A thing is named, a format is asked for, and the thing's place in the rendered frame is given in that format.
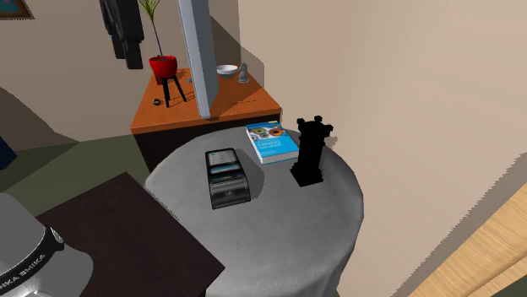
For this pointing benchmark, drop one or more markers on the framed wall picture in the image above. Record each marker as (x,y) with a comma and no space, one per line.
(12,7)

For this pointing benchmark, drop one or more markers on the dark brown robot stand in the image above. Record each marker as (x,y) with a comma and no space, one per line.
(131,234)

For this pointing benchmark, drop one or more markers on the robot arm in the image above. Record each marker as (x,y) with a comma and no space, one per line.
(24,242)

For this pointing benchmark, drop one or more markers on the black chess piece figure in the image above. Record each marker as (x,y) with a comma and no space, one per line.
(311,152)

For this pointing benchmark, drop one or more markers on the orange top cabinet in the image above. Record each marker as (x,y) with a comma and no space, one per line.
(241,96)

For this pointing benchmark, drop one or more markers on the round grey table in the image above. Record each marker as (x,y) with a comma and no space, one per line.
(288,218)

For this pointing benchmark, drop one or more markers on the black card payment terminal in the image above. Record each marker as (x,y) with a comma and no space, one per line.
(228,183)

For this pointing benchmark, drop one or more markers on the blue book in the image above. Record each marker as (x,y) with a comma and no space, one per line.
(273,144)

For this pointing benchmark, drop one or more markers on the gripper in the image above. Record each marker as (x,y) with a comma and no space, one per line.
(123,24)

